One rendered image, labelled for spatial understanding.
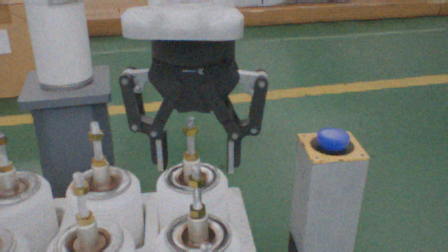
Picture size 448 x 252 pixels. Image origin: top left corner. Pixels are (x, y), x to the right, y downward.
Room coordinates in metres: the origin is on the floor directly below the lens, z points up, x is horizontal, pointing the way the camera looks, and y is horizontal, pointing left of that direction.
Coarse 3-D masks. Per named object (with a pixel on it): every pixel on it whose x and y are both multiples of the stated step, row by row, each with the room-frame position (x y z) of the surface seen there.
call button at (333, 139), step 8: (328, 128) 0.51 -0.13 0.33; (336, 128) 0.51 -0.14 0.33; (320, 136) 0.49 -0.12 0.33; (328, 136) 0.49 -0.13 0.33; (336, 136) 0.49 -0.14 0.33; (344, 136) 0.49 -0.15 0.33; (320, 144) 0.49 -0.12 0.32; (328, 144) 0.48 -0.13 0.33; (336, 144) 0.48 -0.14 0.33; (344, 144) 0.48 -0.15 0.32
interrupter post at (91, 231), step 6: (96, 222) 0.39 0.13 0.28; (78, 228) 0.38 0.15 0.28; (84, 228) 0.38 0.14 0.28; (90, 228) 0.38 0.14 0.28; (96, 228) 0.39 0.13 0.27; (78, 234) 0.38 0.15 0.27; (84, 234) 0.38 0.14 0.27; (90, 234) 0.38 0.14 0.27; (96, 234) 0.39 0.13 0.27; (78, 240) 0.38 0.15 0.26; (84, 240) 0.38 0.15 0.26; (90, 240) 0.38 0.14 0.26; (96, 240) 0.39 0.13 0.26; (84, 246) 0.38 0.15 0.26; (90, 246) 0.38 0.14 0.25; (96, 246) 0.38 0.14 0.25
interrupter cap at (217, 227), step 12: (180, 216) 0.43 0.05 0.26; (216, 216) 0.43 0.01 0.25; (168, 228) 0.41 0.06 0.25; (180, 228) 0.41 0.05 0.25; (216, 228) 0.41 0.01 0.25; (228, 228) 0.41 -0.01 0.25; (168, 240) 0.39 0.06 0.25; (180, 240) 0.39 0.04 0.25; (216, 240) 0.39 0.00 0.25; (228, 240) 0.39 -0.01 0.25
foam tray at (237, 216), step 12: (156, 192) 0.59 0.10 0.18; (228, 192) 0.59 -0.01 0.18; (240, 192) 0.59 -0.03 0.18; (60, 204) 0.56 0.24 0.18; (144, 204) 0.56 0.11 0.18; (156, 204) 0.56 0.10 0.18; (228, 204) 0.56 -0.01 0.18; (240, 204) 0.56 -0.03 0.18; (60, 216) 0.55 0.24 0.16; (144, 216) 0.56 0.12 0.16; (156, 216) 0.53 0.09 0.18; (228, 216) 0.53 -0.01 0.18; (240, 216) 0.53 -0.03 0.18; (60, 228) 0.50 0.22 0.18; (144, 228) 0.56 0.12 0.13; (156, 228) 0.50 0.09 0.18; (240, 228) 0.50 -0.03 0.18; (144, 240) 0.48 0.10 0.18; (252, 240) 0.48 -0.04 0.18
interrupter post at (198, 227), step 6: (204, 216) 0.40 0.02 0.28; (192, 222) 0.39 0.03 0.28; (198, 222) 0.39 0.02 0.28; (204, 222) 0.39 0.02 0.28; (192, 228) 0.39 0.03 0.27; (198, 228) 0.39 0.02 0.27; (204, 228) 0.39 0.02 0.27; (192, 234) 0.39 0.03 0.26; (198, 234) 0.39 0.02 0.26; (204, 234) 0.39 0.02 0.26; (192, 240) 0.39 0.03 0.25; (198, 240) 0.39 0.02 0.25; (204, 240) 0.39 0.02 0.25
